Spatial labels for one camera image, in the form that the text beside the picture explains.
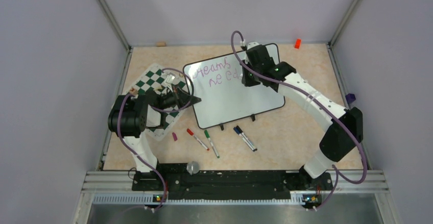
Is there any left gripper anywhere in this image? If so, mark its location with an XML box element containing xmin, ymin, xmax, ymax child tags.
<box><xmin>157</xmin><ymin>84</ymin><xmax>201</xmax><ymax>111</ymax></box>

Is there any whiteboard with black frame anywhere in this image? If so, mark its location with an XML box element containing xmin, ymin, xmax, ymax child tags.
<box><xmin>183</xmin><ymin>53</ymin><xmax>285</xmax><ymax>129</ymax></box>

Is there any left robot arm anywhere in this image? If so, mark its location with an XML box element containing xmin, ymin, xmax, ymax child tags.
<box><xmin>108</xmin><ymin>85</ymin><xmax>202</xmax><ymax>190</ymax></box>

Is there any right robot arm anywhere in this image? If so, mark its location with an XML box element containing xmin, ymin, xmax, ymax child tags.
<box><xmin>235</xmin><ymin>41</ymin><xmax>368</xmax><ymax>189</ymax></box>

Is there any red whiteboard marker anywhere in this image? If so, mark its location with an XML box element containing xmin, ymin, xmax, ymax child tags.
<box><xmin>186</xmin><ymin>129</ymin><xmax>209</xmax><ymax>151</ymax></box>

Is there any green whiteboard marker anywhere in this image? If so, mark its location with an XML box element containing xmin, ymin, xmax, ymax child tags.
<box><xmin>204</xmin><ymin>130</ymin><xmax>220</xmax><ymax>159</ymax></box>

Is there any whiteboard metal stand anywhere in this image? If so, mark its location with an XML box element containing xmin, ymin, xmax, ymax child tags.
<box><xmin>217</xmin><ymin>114</ymin><xmax>256</xmax><ymax>131</ymax></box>

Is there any black whiteboard marker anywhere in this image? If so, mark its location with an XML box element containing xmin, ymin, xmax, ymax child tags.
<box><xmin>236</xmin><ymin>126</ymin><xmax>258</xmax><ymax>152</ymax></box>

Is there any blue whiteboard marker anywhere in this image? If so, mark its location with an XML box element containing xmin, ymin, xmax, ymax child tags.
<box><xmin>233</xmin><ymin>127</ymin><xmax>254</xmax><ymax>152</ymax></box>

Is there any pink marker cap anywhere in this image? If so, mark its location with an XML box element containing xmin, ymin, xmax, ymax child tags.
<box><xmin>172</xmin><ymin>132</ymin><xmax>178</xmax><ymax>141</ymax></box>

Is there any green white chessboard mat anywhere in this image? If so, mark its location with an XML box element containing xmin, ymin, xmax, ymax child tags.
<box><xmin>123</xmin><ymin>63</ymin><xmax>184</xmax><ymax>141</ymax></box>

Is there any orange toy block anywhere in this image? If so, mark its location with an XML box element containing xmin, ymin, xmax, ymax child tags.
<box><xmin>294</xmin><ymin>38</ymin><xmax>302</xmax><ymax>49</ymax></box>

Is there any wooden chess piece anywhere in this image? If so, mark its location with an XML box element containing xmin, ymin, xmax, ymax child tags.
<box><xmin>128</xmin><ymin>89</ymin><xmax>138</xmax><ymax>97</ymax></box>

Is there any grey round knob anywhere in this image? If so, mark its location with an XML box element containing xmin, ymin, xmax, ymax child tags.
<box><xmin>186</xmin><ymin>161</ymin><xmax>200</xmax><ymax>175</ymax></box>

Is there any purple object at edge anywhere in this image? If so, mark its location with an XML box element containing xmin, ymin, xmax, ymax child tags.
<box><xmin>345</xmin><ymin>93</ymin><xmax>356</xmax><ymax>104</ymax></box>

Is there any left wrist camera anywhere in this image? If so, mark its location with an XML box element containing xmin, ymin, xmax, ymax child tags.
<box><xmin>164</xmin><ymin>73</ymin><xmax>176</xmax><ymax>86</ymax></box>

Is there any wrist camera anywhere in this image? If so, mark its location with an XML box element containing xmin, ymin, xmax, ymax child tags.
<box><xmin>164</xmin><ymin>73</ymin><xmax>176</xmax><ymax>86</ymax></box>
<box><xmin>239</xmin><ymin>40</ymin><xmax>260</xmax><ymax>51</ymax></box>

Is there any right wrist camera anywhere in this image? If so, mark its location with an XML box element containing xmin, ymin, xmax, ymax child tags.
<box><xmin>239</xmin><ymin>40</ymin><xmax>260</xmax><ymax>51</ymax></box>

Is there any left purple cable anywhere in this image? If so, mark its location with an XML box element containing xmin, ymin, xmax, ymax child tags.
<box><xmin>116</xmin><ymin>67</ymin><xmax>195</xmax><ymax>213</ymax></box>

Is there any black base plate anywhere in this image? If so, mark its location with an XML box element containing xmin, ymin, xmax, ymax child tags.
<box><xmin>132</xmin><ymin>163</ymin><xmax>333</xmax><ymax>201</ymax></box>

